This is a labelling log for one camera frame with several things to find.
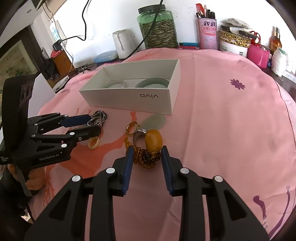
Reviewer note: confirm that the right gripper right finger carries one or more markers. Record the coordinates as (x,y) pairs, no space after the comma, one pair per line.
(209,205)

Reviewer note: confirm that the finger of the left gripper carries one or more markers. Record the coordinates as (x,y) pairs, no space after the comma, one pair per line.
(79,120)
(84,133)

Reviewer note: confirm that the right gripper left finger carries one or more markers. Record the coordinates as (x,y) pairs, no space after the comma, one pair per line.
(64,218)

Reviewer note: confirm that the silver ring amber stone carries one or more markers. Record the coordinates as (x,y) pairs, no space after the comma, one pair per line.
(153,139)

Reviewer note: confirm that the pale green jade pendant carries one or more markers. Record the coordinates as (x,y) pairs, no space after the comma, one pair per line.
(153,122)

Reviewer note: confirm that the left human hand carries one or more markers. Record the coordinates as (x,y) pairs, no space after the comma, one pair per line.
(36,177)

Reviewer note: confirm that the white router box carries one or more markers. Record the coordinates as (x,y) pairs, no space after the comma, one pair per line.
(61,84)

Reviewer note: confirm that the white cardboard box lid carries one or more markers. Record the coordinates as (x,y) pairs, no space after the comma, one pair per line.
(42,93)

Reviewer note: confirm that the white jade bangle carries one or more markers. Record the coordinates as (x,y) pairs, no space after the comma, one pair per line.
(116,84)

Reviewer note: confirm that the brown wooden box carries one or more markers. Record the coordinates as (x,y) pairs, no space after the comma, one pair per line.
(62,62)

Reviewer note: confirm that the blue plastic soap box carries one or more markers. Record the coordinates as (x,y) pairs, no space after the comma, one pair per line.
(106,57)

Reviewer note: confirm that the green jade bangle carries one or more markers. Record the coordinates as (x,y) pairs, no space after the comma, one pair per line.
(151,81)

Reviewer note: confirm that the white vivo cardboard box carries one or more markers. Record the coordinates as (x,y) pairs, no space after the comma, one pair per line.
(152,99)

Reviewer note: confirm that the framed picture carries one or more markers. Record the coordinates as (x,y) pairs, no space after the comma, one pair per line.
(21,55)

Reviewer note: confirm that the white power strip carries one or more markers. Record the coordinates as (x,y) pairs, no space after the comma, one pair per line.
(55,30)

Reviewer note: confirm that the pink floral tablecloth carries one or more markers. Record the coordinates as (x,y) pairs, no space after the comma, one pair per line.
(230,119)

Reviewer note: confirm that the green glass seed jar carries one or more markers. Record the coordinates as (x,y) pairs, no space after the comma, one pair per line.
(157,27)

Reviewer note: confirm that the blue and red lighters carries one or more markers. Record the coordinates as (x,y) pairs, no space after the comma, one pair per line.
(186,45)

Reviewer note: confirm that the pink tin pen holder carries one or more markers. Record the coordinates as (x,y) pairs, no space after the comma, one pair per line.
(207,33)

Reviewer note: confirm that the white thread ball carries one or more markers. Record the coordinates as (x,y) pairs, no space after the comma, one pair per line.
(279,62)

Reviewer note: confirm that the red comb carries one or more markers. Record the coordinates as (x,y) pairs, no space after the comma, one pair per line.
(200,10)

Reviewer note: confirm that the pink plastic basket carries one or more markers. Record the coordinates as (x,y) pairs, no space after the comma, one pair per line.
(257,53)

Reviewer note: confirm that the white tub yellow band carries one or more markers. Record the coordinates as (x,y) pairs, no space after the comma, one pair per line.
(233,43)

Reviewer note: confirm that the amber perfume bottle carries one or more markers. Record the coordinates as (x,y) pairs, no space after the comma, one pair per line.
(274,41)

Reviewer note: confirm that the grey cloth bundle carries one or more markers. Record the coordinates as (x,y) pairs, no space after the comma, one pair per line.
(234,26)

